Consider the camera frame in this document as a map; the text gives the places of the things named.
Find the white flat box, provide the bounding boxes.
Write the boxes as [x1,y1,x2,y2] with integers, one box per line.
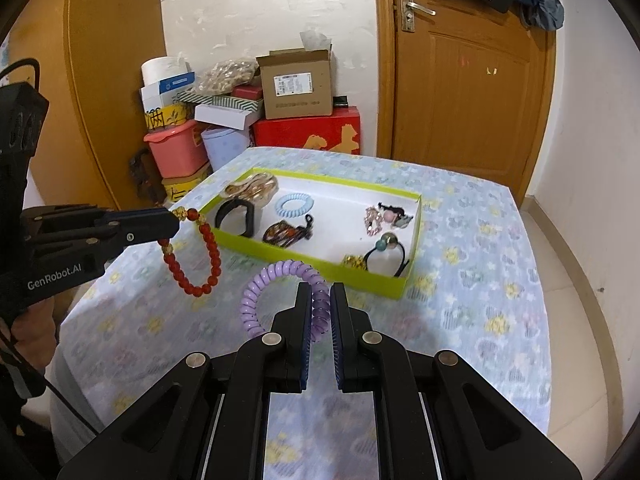
[194,104,262,130]

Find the black wristband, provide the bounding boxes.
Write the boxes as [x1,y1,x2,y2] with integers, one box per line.
[214,198,256,238]

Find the yellow tin box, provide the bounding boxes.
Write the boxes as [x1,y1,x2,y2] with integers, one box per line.
[162,162,212,203]

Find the yellow patterned box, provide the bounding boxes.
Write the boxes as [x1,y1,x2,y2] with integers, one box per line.
[144,102,194,132]

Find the wooden door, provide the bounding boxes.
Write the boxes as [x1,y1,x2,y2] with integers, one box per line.
[376,0,555,203]

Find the white blue carton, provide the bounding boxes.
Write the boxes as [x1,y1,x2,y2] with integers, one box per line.
[140,72,195,113]

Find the light blue spiral hair tie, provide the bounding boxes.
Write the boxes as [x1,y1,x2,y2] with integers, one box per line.
[274,192,317,219]

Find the pink sparkly hair clip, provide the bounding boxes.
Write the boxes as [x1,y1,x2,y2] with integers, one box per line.
[363,206,383,236]

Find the red gift box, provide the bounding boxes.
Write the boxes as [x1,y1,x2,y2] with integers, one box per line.
[253,106,361,155]

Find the lime green shallow box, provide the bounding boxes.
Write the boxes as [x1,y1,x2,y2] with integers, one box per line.
[214,168,421,299]

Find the metal door handle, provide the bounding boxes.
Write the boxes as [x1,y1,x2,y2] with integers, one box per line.
[400,0,437,32]

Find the bag of nuts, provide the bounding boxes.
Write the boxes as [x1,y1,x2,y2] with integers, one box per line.
[194,58,258,96]

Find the pink plastic bin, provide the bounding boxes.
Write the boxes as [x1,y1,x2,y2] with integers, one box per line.
[143,119,208,179]

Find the beige translucent hair claw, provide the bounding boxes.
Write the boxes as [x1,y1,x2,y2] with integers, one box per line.
[220,171,279,205]

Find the white toilet paper roll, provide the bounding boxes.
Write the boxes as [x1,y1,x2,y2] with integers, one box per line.
[141,55,189,86]

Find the person left hand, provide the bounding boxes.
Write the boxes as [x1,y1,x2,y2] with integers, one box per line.
[1,298,58,370]

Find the green striped box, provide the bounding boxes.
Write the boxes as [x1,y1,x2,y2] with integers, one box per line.
[177,91,262,112]

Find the small red box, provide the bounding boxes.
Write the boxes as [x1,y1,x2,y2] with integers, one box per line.
[231,84,262,101]

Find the purple spiral hair tie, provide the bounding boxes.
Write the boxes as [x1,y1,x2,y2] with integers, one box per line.
[240,259,332,345]

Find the brown cardboard box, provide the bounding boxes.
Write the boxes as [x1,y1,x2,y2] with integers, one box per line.
[256,48,333,119]

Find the black cable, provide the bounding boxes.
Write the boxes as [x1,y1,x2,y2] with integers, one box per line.
[0,56,101,436]

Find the red bead bracelet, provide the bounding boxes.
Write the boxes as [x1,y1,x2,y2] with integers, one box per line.
[157,206,224,298]

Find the light blue cylindrical tin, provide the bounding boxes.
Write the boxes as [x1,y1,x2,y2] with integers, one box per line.
[202,128,250,171]

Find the floral blue tablecloth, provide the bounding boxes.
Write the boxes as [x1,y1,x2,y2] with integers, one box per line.
[50,148,551,479]

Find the black hair tie with charm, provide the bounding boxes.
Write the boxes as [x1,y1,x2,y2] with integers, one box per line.
[361,231,411,279]

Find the wooden wardrobe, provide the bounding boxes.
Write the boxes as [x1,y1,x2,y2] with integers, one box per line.
[9,0,166,209]

